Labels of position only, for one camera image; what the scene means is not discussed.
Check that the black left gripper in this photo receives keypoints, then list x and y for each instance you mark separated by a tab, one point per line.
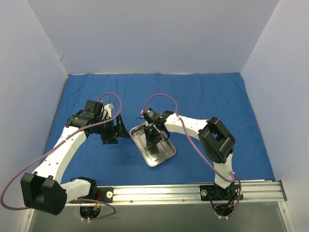
115	129

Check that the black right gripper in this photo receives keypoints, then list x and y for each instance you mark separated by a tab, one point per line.
149	130

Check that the stainless steel instrument tray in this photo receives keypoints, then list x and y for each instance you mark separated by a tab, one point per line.
159	153

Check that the blue surgical drape cloth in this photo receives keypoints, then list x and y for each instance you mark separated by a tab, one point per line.
199	96

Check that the steel forceps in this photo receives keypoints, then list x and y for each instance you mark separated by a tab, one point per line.
139	139
99	99

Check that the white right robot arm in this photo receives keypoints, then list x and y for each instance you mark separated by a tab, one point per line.
210	137

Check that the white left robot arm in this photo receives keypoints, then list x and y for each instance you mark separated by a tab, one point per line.
43	190

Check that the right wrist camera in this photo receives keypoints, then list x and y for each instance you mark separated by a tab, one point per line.
150	115

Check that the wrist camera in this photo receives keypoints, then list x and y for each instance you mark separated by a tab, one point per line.
93	108
150	115

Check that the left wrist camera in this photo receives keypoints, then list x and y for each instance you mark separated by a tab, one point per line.
93	108

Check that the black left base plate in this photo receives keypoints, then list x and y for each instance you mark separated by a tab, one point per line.
104	194

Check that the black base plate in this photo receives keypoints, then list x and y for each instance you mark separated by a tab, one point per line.
104	194
216	193

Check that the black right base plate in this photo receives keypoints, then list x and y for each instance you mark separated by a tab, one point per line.
216	193

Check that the aluminium front rail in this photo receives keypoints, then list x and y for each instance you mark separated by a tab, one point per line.
253	191

